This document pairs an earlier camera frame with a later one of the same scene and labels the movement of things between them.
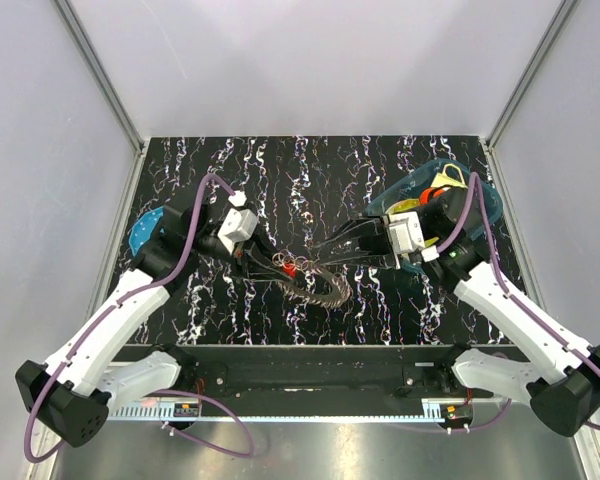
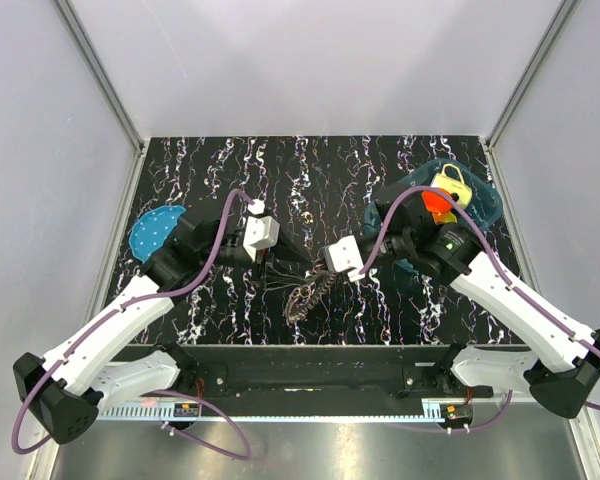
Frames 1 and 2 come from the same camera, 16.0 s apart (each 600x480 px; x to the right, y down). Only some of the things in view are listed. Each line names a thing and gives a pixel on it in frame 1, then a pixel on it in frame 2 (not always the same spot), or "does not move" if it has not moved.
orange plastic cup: x=429 y=193 does not move
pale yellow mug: x=442 y=180 does not move
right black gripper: x=374 y=241 -> x=323 y=263
